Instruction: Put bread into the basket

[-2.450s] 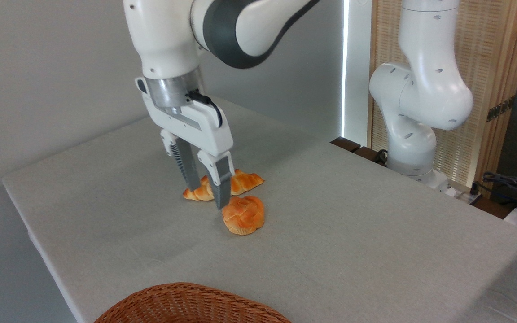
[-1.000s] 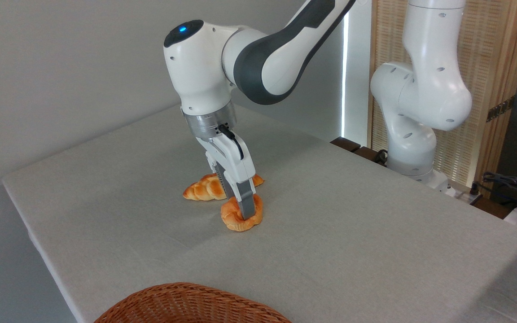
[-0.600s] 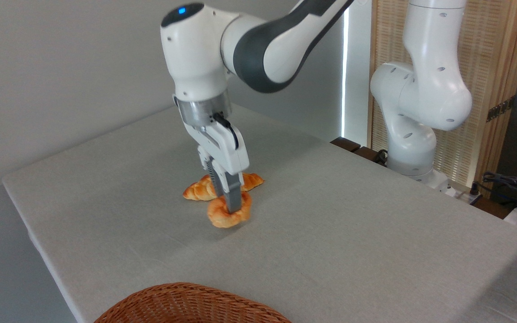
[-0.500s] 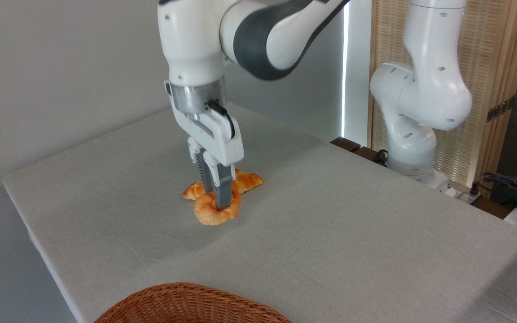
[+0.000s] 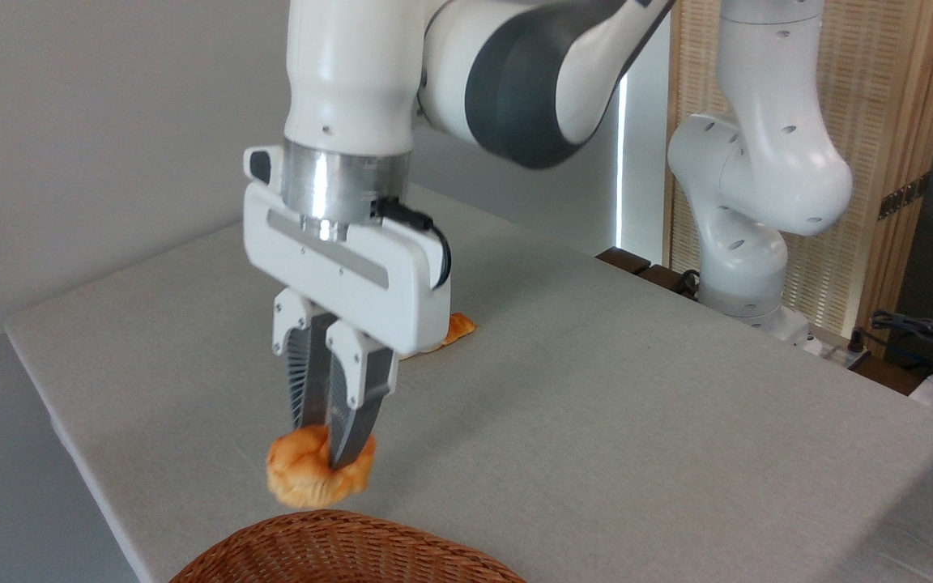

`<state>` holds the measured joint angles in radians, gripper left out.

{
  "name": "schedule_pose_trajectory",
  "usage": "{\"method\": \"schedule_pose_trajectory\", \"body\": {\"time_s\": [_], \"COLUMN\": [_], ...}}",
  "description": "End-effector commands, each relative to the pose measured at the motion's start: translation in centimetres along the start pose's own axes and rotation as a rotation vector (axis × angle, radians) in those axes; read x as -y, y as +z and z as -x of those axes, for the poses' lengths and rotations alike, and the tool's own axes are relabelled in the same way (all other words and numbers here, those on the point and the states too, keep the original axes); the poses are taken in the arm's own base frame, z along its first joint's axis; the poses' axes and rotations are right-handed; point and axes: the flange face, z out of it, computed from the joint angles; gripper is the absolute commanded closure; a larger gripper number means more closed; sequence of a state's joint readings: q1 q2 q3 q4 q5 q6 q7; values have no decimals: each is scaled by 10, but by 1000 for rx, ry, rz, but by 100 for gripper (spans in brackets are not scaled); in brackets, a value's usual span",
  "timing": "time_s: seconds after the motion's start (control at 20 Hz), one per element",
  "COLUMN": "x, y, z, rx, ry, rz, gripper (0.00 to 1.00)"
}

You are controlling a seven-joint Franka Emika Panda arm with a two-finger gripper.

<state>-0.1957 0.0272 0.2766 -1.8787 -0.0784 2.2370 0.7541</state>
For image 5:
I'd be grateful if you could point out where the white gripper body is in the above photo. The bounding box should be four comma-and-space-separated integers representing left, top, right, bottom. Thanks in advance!
242, 146, 453, 358

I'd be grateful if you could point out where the long braided bread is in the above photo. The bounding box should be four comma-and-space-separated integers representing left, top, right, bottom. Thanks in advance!
398, 312, 477, 361

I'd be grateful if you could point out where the dark wooden furniture edge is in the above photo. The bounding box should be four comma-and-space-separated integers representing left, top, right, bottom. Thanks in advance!
596, 247, 702, 302

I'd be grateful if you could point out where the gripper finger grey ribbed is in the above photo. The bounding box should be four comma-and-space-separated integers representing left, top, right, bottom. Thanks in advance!
325, 320, 399, 471
272, 289, 334, 431

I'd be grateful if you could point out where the round knotted bread roll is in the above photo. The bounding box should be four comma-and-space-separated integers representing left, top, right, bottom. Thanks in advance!
265, 424, 377, 510

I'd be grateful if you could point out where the light wooden slatted screen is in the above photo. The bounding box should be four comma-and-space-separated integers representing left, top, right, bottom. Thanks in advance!
663, 0, 933, 357

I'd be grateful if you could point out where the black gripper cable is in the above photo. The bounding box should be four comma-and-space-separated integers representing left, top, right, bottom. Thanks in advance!
373, 197, 453, 291

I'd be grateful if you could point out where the black cable bundle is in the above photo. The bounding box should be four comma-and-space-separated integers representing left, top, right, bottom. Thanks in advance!
870, 310, 933, 367

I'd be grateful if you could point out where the brown wicker basket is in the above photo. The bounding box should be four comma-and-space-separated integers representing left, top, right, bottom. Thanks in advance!
168, 509, 526, 583

